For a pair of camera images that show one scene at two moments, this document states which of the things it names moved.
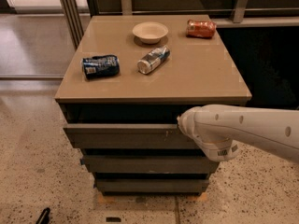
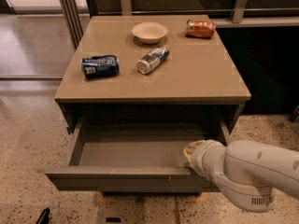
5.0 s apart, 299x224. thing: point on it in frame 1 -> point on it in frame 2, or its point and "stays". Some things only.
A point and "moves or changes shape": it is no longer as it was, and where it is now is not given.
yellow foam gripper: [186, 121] -> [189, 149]
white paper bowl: [149, 32] stays
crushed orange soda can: [200, 29] stays
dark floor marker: [113, 219] stays
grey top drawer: [129, 136] moves or changes shape
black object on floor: [44, 217] stays
